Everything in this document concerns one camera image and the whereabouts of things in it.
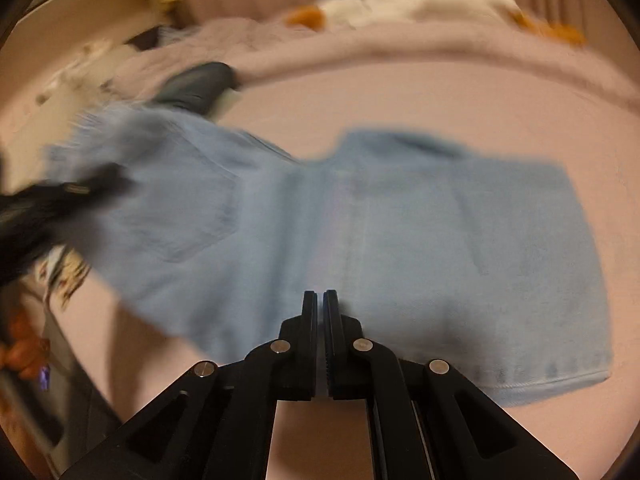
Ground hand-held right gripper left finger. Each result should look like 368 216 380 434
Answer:
60 290 319 480

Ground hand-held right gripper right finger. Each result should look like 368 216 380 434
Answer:
322 290 581 480

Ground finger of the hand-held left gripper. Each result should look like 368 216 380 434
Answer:
30 162 135 213

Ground light blue pants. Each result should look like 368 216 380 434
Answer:
46 109 615 409

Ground orange toy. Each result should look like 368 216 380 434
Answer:
0 309 52 377

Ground folded dark blue jeans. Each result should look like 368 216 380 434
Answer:
154 61 239 114

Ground dark clothing pile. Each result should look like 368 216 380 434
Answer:
126 26 168 53

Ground pink quilt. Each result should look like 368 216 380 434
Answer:
114 16 640 113

